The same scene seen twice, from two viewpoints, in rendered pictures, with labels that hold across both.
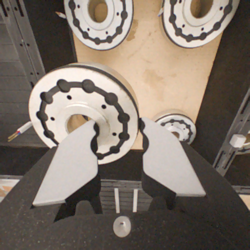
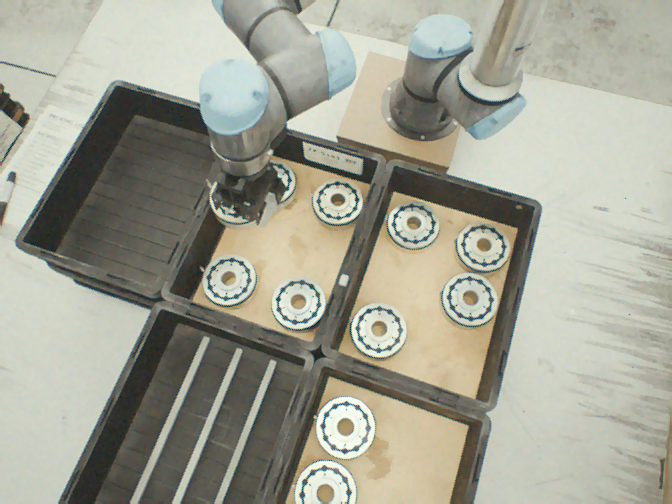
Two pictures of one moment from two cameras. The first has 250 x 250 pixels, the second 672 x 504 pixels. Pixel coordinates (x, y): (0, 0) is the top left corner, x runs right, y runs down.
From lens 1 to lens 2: 0.85 m
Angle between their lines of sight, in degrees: 50
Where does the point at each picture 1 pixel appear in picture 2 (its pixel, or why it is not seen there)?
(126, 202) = (172, 469)
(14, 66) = (173, 194)
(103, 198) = (132, 438)
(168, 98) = (307, 269)
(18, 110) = (136, 230)
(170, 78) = (313, 249)
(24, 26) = not seen: hidden behind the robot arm
